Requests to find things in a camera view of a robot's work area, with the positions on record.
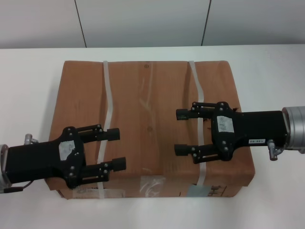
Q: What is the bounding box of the right gripper cable with plugs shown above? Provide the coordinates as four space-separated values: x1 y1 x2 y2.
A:
266 139 285 162

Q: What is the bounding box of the white plastic packing strap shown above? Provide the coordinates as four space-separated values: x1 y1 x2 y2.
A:
188 61 208 186
96 61 116 199

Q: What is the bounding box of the gripper cable with plugs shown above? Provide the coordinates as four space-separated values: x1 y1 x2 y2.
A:
266 139 285 162
3 133 39 194

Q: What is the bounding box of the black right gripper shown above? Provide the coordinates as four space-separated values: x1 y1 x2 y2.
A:
175 101 287 161

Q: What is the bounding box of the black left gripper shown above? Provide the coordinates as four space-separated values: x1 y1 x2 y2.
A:
6 124 127 189

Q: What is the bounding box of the left gripper cable with plugs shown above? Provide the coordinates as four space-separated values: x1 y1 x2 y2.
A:
3 133 39 194

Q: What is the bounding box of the brown cardboard box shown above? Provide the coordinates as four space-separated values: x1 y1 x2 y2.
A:
45 59 256 199

